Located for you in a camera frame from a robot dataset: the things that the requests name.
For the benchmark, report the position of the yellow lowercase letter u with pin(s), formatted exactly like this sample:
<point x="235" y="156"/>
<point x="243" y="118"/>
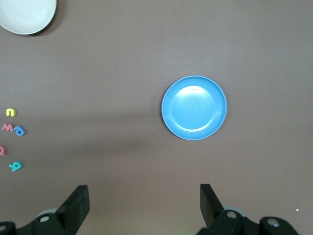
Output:
<point x="11" y="110"/>

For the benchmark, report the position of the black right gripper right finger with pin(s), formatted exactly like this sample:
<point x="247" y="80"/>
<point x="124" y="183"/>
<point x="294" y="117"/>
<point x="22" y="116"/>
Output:
<point x="212" y="213"/>

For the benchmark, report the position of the blue lowercase letter a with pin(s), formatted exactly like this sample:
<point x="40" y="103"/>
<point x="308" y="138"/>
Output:
<point x="22" y="131"/>

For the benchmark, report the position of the beige plate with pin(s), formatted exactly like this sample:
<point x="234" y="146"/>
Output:
<point x="24" y="14"/>

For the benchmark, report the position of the blue plate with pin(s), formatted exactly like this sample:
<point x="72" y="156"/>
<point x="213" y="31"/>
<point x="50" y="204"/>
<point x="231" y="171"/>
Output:
<point x="193" y="110"/>

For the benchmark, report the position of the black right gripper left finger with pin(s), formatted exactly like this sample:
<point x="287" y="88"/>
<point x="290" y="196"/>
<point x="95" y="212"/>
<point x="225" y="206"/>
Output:
<point x="73" y="210"/>

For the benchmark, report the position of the pink-red capital letter Q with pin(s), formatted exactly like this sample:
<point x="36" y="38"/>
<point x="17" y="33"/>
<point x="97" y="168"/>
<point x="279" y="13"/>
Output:
<point x="3" y="152"/>

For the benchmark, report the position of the teal capital letter R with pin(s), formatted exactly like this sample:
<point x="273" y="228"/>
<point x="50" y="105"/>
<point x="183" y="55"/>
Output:
<point x="17" y="164"/>

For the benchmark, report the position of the pink-red lowercase letter w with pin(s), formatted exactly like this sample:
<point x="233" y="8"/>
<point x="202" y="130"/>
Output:
<point x="5" y="127"/>

